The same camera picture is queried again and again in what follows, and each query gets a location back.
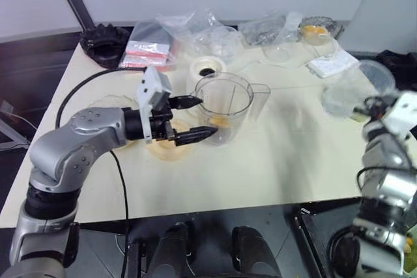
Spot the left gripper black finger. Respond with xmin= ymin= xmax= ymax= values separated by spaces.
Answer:
xmin=168 ymin=94 xmax=205 ymax=111
xmin=173 ymin=125 xmax=218 ymax=147

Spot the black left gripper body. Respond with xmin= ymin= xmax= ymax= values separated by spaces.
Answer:
xmin=150 ymin=94 xmax=177 ymax=145

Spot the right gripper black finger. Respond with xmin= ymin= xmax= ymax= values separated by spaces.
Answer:
xmin=353 ymin=107 xmax=374 ymax=120
xmin=362 ymin=94 xmax=382 ymax=107

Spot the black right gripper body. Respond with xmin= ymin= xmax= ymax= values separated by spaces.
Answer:
xmin=367 ymin=95 xmax=397 ymax=123

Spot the clear plastic measuring cup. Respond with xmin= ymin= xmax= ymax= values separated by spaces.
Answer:
xmin=321 ymin=59 xmax=397 ymax=120

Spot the orange fruit segment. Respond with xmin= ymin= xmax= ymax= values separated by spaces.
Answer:
xmin=210 ymin=115 xmax=234 ymax=129

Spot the orange food piece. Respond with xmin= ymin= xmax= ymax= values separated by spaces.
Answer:
xmin=302 ymin=25 xmax=329 ymax=37

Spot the dark brown bag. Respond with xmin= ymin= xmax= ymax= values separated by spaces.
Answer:
xmin=375 ymin=49 xmax=417 ymax=94

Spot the clear plastic blender jar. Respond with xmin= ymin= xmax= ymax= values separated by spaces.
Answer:
xmin=194 ymin=72 xmax=272 ymax=147

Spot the clear wavy glass bowl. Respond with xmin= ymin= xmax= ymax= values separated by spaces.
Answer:
xmin=89 ymin=93 xmax=140 ymax=110

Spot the red and white packet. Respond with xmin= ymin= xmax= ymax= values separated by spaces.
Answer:
xmin=126 ymin=40 xmax=171 ymax=55
xmin=122 ymin=53 xmax=167 ymax=66

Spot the crumpled clear plastic bag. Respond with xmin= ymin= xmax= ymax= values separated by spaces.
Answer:
xmin=155 ymin=7 xmax=226 ymax=55

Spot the clear zip bag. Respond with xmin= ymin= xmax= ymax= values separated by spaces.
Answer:
xmin=118 ymin=21 xmax=179 ymax=73

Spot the glass bowl with dark rim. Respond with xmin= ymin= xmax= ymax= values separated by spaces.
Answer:
xmin=297 ymin=15 xmax=345 ymax=45

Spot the black ribbed plastic base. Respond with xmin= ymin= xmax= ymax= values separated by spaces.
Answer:
xmin=80 ymin=23 xmax=130 ymax=70

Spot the plastic bag with dark contents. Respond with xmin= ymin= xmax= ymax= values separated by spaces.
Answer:
xmin=238 ymin=10 xmax=290 ymax=47

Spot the clear conical flask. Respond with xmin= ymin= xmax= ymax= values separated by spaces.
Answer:
xmin=261 ymin=11 xmax=304 ymax=63

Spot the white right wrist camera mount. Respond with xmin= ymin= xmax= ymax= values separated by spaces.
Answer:
xmin=380 ymin=91 xmax=417 ymax=139

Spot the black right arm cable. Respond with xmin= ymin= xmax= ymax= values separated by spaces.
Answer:
xmin=325 ymin=164 xmax=417 ymax=261

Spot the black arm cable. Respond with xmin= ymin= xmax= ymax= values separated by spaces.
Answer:
xmin=325 ymin=164 xmax=417 ymax=261
xmin=54 ymin=66 xmax=151 ymax=278

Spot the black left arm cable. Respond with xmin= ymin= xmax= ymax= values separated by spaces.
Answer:
xmin=54 ymin=66 xmax=151 ymax=278

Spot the black table frame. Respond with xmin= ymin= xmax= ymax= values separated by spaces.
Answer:
xmin=295 ymin=204 xmax=330 ymax=278

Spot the white metal frame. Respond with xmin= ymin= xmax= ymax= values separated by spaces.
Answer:
xmin=0 ymin=100 xmax=37 ymax=152

